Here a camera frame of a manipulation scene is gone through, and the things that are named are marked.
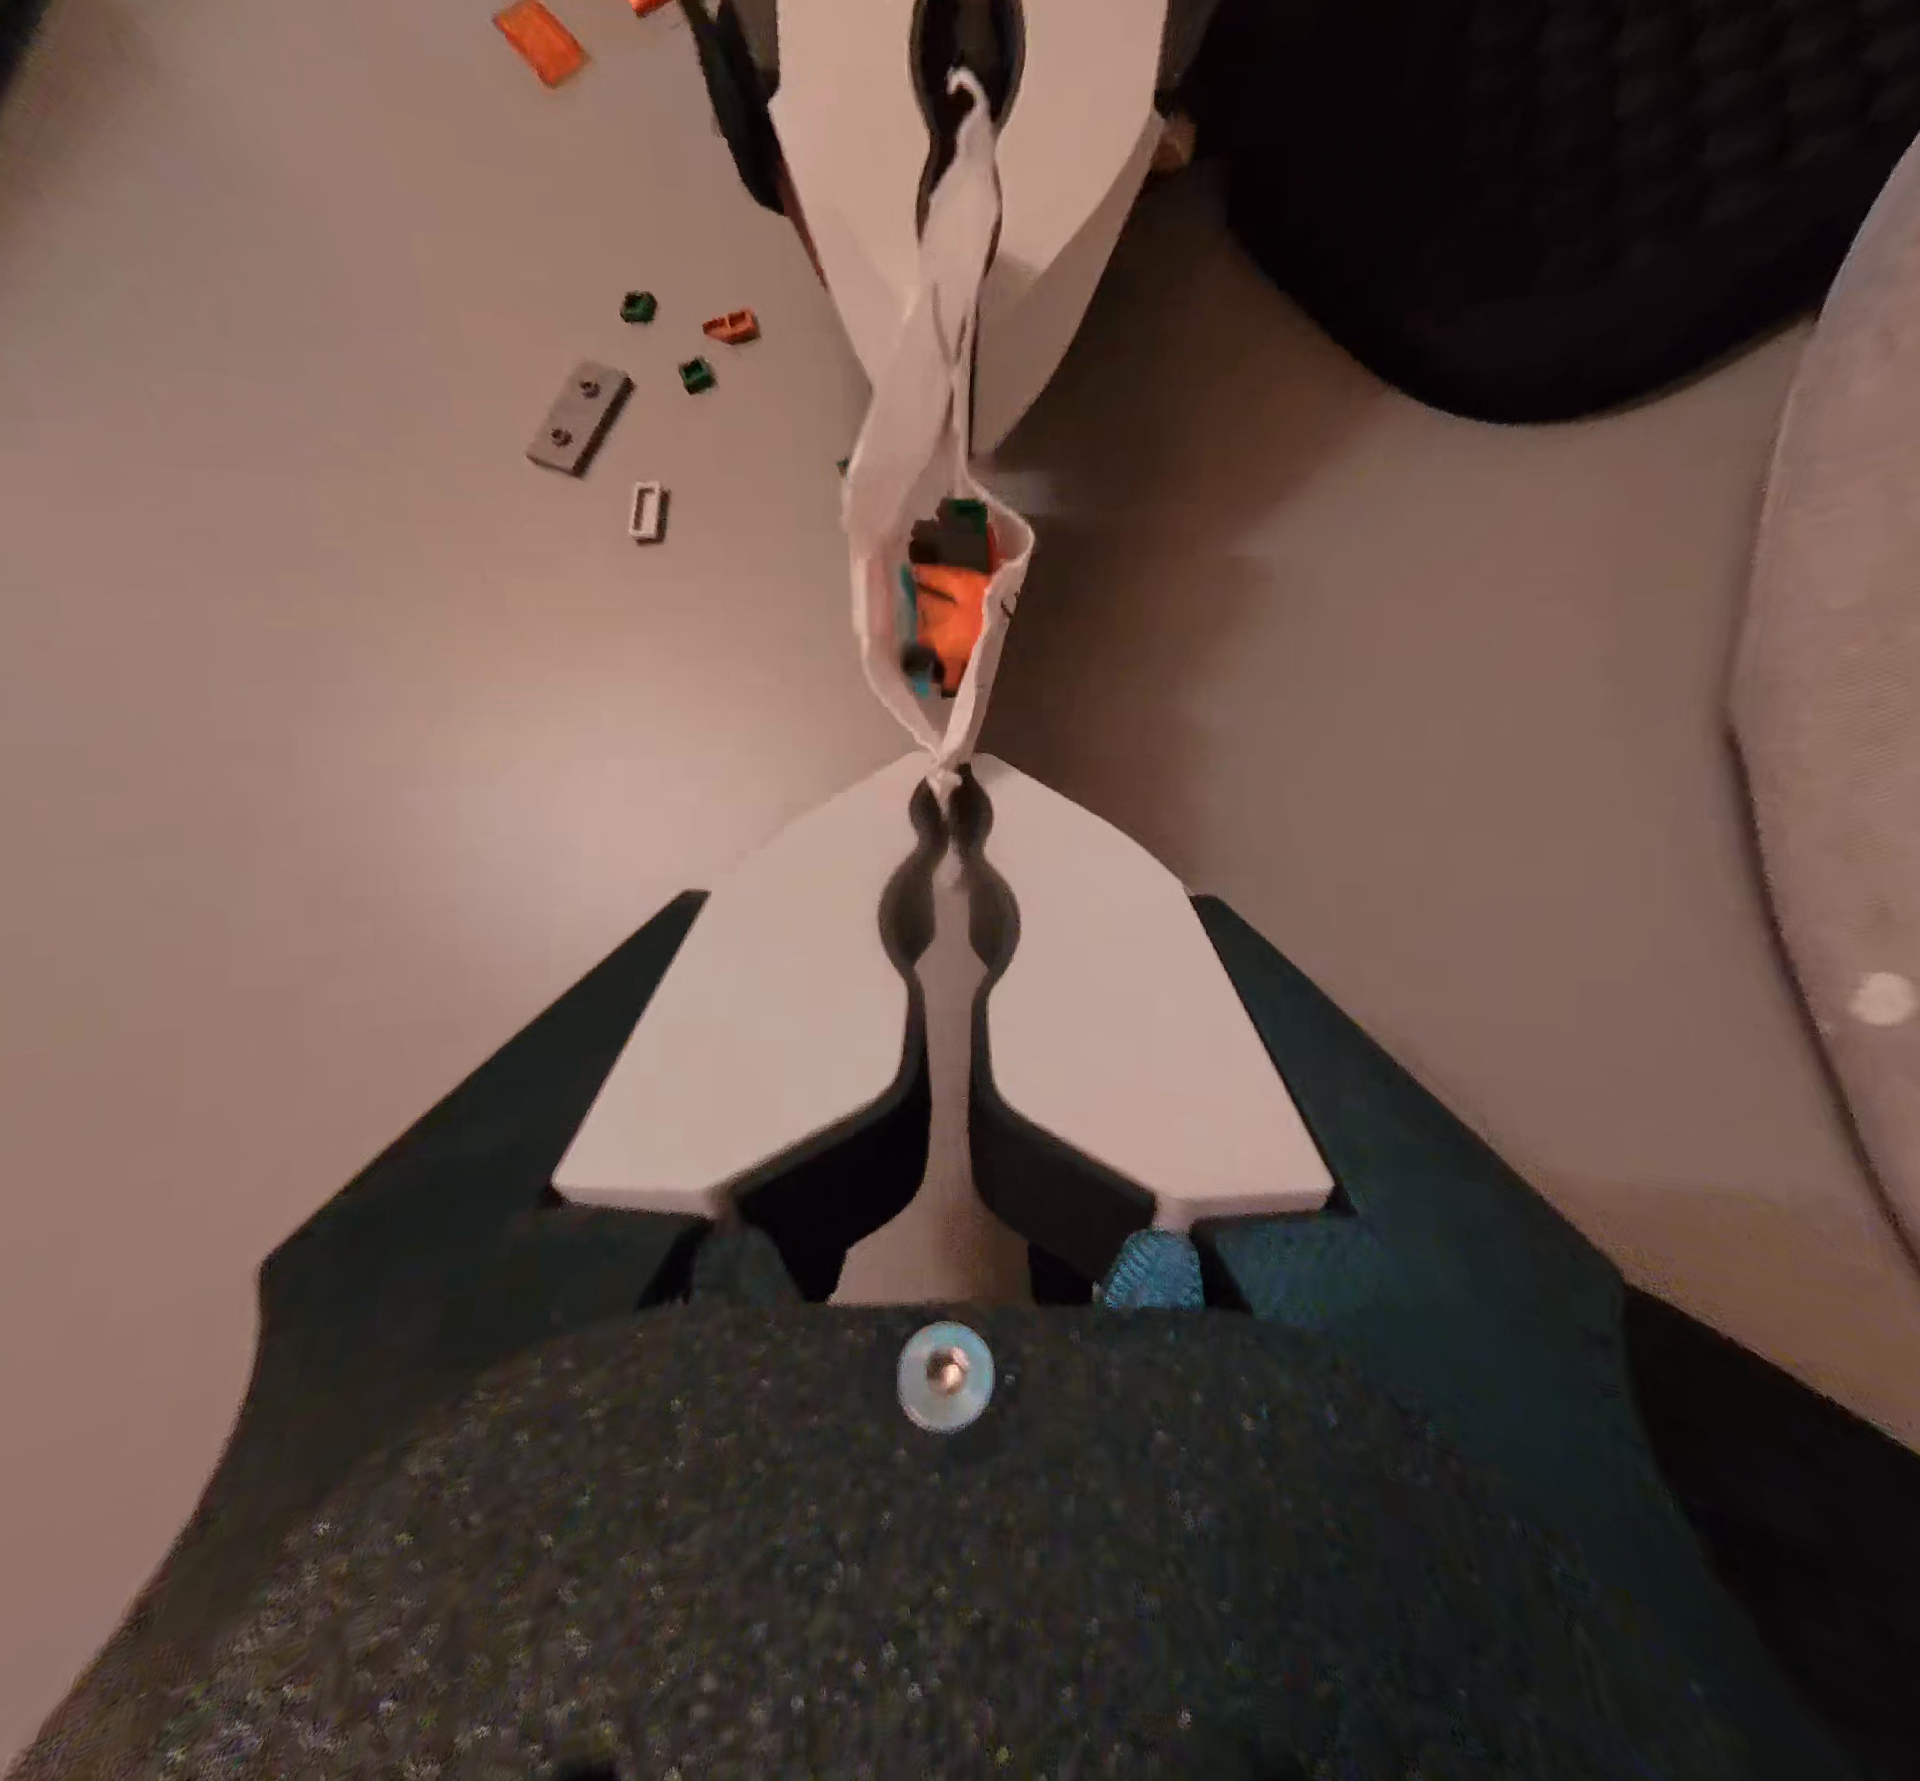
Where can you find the dark grey two-hole plate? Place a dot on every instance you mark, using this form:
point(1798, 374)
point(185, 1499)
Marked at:
point(578, 419)

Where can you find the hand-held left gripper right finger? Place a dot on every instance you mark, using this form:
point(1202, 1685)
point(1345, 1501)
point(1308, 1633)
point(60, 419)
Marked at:
point(1154, 1027)

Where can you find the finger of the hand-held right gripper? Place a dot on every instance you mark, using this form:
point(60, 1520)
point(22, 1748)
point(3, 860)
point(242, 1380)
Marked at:
point(1093, 11)
point(843, 11)

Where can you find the light grey small tile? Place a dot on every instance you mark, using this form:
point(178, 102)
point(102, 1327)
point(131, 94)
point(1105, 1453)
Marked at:
point(646, 513)

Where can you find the person's grey printed sweater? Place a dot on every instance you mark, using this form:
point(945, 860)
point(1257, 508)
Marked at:
point(1844, 763)

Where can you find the tiny orange bracket piece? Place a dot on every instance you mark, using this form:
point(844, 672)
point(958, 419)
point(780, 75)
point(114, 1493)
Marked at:
point(727, 326)

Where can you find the clear orange plate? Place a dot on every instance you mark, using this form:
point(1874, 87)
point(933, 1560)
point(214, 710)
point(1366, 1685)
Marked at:
point(537, 38)

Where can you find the small printed paper bag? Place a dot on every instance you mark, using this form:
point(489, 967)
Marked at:
point(878, 612)

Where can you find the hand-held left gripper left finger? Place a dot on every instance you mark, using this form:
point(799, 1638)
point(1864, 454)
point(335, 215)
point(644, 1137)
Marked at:
point(732, 1027)

